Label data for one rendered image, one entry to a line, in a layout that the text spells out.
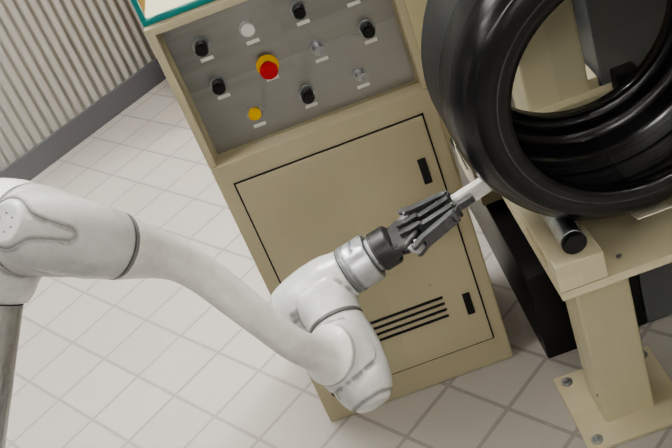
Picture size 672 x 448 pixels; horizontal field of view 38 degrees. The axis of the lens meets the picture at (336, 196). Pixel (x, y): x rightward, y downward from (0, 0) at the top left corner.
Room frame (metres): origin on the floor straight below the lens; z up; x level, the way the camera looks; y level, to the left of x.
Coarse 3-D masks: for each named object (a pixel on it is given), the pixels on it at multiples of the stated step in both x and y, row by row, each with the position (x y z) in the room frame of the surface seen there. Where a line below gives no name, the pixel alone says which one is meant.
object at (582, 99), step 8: (600, 88) 1.63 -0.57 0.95; (608, 88) 1.62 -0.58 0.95; (576, 96) 1.63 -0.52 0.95; (584, 96) 1.62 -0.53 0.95; (592, 96) 1.61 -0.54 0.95; (600, 96) 1.61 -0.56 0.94; (552, 104) 1.64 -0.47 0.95; (560, 104) 1.63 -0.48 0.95; (568, 104) 1.62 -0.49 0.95; (576, 104) 1.61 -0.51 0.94; (584, 104) 1.61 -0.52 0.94; (544, 112) 1.62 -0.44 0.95
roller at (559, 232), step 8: (544, 216) 1.37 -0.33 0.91; (552, 224) 1.33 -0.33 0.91; (560, 224) 1.31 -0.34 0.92; (568, 224) 1.30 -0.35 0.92; (576, 224) 1.30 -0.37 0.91; (552, 232) 1.33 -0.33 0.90; (560, 232) 1.30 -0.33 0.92; (568, 232) 1.29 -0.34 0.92; (576, 232) 1.28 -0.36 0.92; (560, 240) 1.29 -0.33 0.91; (568, 240) 1.27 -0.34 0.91; (576, 240) 1.27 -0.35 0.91; (584, 240) 1.27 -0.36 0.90; (568, 248) 1.27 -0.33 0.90; (576, 248) 1.27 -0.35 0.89
